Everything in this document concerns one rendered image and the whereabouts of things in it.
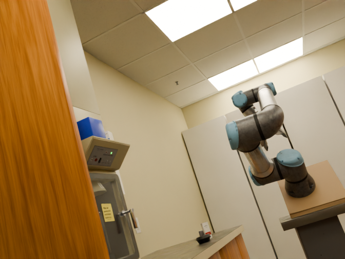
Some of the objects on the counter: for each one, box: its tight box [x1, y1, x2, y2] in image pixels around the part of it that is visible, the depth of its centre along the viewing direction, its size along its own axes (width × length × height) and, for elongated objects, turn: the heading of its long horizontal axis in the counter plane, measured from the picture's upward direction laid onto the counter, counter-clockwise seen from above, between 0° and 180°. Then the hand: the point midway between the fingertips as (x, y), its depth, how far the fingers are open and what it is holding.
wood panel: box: [0, 0, 110, 259], centre depth 143 cm, size 49×3×140 cm, turn 21°
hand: (278, 144), depth 184 cm, fingers open, 14 cm apart
